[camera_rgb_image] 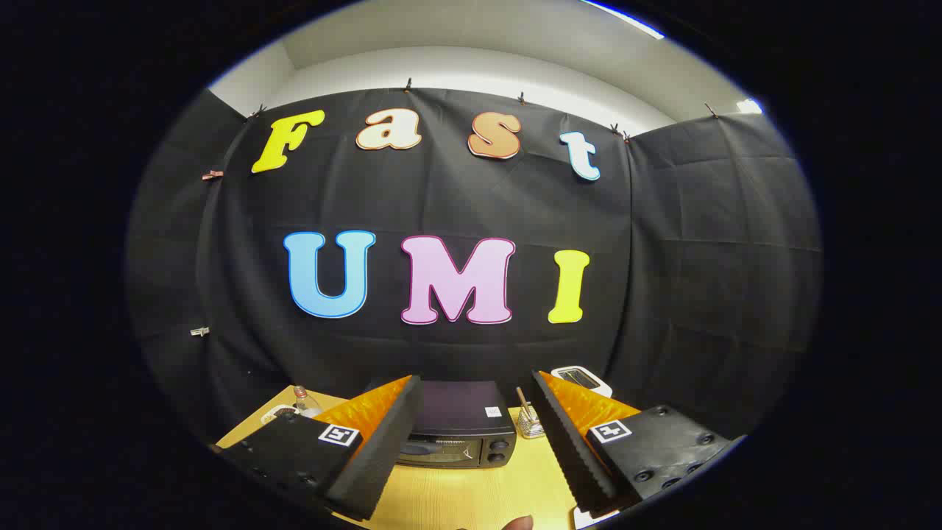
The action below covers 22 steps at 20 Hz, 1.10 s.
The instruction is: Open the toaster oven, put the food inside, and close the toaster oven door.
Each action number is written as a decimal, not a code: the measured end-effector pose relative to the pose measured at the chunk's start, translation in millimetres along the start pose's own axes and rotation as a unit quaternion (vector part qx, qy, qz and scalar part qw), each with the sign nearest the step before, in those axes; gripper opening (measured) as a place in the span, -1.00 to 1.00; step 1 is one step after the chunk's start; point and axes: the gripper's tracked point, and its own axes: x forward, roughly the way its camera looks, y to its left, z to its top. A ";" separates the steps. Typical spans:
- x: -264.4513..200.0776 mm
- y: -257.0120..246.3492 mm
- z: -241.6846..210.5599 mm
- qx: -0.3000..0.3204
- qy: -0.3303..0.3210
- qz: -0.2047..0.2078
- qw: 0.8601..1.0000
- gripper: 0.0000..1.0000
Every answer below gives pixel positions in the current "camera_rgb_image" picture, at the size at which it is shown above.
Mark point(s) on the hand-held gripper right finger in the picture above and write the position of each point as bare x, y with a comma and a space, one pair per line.
567, 449

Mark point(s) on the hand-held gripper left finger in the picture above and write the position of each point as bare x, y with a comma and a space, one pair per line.
390, 449

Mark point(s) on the black toaster oven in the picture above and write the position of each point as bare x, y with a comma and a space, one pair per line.
464, 412

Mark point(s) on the cream white toaster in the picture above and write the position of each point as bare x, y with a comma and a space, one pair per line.
581, 377

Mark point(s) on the wooden stick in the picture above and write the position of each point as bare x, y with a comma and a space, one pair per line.
522, 401

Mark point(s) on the clear glass bottle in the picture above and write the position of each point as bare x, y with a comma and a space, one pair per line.
305, 403

